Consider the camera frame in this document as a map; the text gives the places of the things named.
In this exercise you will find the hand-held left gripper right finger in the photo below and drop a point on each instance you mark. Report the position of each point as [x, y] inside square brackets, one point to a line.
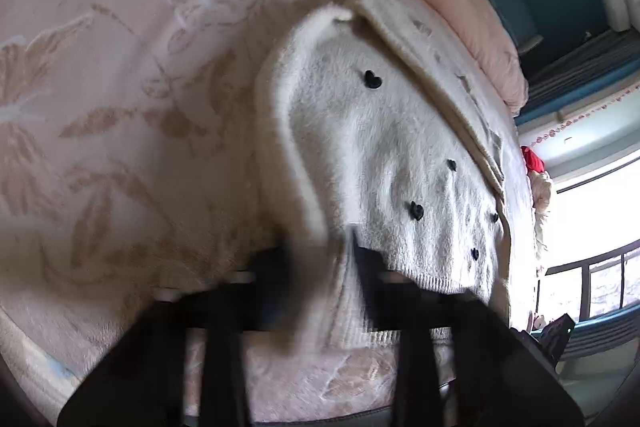
[375, 292]

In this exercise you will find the white fluffy garment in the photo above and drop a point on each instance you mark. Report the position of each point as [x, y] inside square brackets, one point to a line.
[542, 207]

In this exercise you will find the red cloth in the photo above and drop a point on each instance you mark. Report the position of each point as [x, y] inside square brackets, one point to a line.
[533, 159]

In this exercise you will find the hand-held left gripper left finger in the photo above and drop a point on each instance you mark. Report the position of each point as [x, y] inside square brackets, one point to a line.
[280, 294]

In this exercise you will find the pink floral blanket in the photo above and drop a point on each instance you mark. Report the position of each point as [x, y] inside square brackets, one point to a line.
[125, 97]

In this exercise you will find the white fuzzy cardigan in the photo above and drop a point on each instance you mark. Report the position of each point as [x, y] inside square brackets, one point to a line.
[380, 147]

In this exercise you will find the dark striped curtain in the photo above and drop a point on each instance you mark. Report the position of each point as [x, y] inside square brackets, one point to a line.
[585, 62]

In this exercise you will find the plain pink quilt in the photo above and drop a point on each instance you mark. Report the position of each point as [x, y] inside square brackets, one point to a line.
[465, 17]

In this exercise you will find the dark window railing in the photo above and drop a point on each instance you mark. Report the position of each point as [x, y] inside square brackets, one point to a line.
[590, 269]

